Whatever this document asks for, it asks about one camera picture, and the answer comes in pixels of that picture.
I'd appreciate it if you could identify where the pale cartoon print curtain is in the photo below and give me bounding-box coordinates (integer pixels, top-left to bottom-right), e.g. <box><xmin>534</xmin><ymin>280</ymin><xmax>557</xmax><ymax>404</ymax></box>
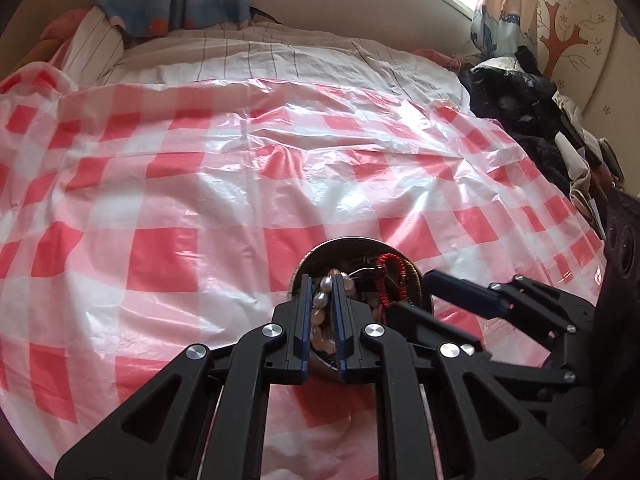
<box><xmin>470</xmin><ymin>0</ymin><xmax>544</xmax><ymax>62</ymax></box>

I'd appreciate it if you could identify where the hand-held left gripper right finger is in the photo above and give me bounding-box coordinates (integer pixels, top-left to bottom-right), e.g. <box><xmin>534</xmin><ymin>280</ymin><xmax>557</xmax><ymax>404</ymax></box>
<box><xmin>332</xmin><ymin>272</ymin><xmax>584</xmax><ymax>480</ymax></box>

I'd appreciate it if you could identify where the pink cloth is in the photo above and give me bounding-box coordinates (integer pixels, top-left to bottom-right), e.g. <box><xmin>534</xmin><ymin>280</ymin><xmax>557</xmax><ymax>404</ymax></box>
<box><xmin>414</xmin><ymin>47</ymin><xmax>464</xmax><ymax>72</ymax></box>

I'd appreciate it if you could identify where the round metal tin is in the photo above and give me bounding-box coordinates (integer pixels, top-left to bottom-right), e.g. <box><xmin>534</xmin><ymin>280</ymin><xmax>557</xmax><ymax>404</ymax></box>
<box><xmin>289</xmin><ymin>237</ymin><xmax>436</xmax><ymax>384</ymax></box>

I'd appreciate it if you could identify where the white bead bracelet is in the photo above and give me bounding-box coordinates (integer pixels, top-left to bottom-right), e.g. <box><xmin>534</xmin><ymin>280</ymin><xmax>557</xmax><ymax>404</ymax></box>
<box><xmin>310</xmin><ymin>269</ymin><xmax>357</xmax><ymax>357</ymax></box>

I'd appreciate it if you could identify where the striped white bedsheet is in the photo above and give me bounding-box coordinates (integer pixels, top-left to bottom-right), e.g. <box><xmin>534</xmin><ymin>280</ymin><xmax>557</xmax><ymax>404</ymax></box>
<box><xmin>102</xmin><ymin>27</ymin><xmax>466</xmax><ymax>106</ymax></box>

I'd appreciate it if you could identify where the red cord bracelet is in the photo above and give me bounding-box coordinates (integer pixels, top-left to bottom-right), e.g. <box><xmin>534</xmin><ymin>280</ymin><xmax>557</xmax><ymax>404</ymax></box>
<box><xmin>375</xmin><ymin>255</ymin><xmax>409</xmax><ymax>315</ymax></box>

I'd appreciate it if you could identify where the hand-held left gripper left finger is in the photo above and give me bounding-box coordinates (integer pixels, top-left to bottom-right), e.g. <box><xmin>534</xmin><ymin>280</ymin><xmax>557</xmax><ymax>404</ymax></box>
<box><xmin>54</xmin><ymin>277</ymin><xmax>311</xmax><ymax>480</ymax></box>

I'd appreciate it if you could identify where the red checked plastic sheet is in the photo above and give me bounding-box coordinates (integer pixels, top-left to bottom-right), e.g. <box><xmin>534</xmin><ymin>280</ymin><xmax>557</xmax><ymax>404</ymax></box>
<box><xmin>0</xmin><ymin>62</ymin><xmax>608</xmax><ymax>480</ymax></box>

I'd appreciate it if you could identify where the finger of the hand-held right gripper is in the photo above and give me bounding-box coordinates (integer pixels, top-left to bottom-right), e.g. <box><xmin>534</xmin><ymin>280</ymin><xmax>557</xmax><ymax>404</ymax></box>
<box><xmin>386</xmin><ymin>302</ymin><xmax>577</xmax><ymax>397</ymax></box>
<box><xmin>423</xmin><ymin>269</ymin><xmax>597</xmax><ymax>337</ymax></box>

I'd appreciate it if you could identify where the pile of dark clothes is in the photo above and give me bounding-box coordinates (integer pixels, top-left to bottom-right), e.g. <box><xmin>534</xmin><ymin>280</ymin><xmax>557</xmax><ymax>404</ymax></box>
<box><xmin>457</xmin><ymin>46</ymin><xmax>627</xmax><ymax>243</ymax></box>

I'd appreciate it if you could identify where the striped pillow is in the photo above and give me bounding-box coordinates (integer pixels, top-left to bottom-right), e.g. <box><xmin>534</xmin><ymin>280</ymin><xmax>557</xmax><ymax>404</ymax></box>
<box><xmin>47</xmin><ymin>10</ymin><xmax>126</xmax><ymax>82</ymax></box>

